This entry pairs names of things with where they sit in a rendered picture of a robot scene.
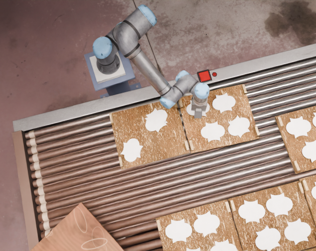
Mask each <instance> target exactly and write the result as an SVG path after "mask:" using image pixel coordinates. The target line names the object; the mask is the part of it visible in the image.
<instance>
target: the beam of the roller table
mask: <svg viewBox="0 0 316 251"><path fill-rule="evenodd" d="M315 58H316V43H315V44H311V45H307V46H304V47H300V48H296V49H292V50H288V51H284V52H280V53H276V54H272V55H268V56H264V57H261V58H257V59H253V60H249V61H245V62H241V63H237V64H233V65H229V66H225V67H222V68H218V69H214V70H210V74H211V78H212V81H210V82H206V84H207V85H208V86H210V85H214V84H218V83H221V82H225V81H229V80H233V79H237V78H241V77H245V76H249V75H252V74H256V73H260V72H264V71H268V70H272V69H276V68H280V67H284V66H287V65H291V64H295V63H299V62H303V61H307V60H311V59H315ZM213 72H216V73H217V76H216V77H213V76H212V73H213ZM159 98H161V96H160V95H159V93H158V92H157V91H156V90H155V89H154V88H153V86H147V87H143V88H140V89H136V90H132V91H128V92H124V93H120V94H116V95H112V96H108V97H104V98H101V99H97V100H93V101H89V102H85V103H81V104H77V105H73V106H69V107H65V108H62V109H58V110H54V111H50V112H46V113H42V114H38V115H34V116H30V117H26V118H22V119H19V120H15V121H12V122H13V129H14V132H15V131H19V130H22V131H23V132H25V133H26V132H29V131H32V130H38V129H42V128H46V127H50V126H54V125H58V124H62V123H66V122H70V121H74V120H78V119H82V118H86V117H89V116H93V115H97V114H101V113H105V112H109V111H113V110H117V109H120V108H124V107H128V106H132V105H136V104H140V103H144V102H148V101H152V100H155V99H159Z"/></svg>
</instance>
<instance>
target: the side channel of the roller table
mask: <svg viewBox="0 0 316 251"><path fill-rule="evenodd" d="M12 138H13V145H14V151H15V158H16V165H17V171H18V178H19V185H20V192H21V199H22V205H23V212H24V219H25V226H26V233H27V239H28V246H29V251H31V250H32V249H33V248H34V247H35V246H36V245H37V244H38V243H39V242H40V241H41V240H42V238H41V233H42V232H43V231H41V230H40V227H39V224H40V223H41V222H40V221H39V220H38V215H40V213H38V212H37V206H39V204H36V202H35V198H36V197H37V196H35V194H34V189H36V188H34V186H33V183H32V182H33V181H34V180H35V179H33V178H32V176H31V173H32V172H33V171H31V169H30V165H31V164H32V163H30V162H29V156H31V155H29V154H28V152H27V149H28V148H29V147H27V145H26V141H27V140H28V139H26V137H25V132H23V131H22V130H19V131H15V132H12Z"/></svg>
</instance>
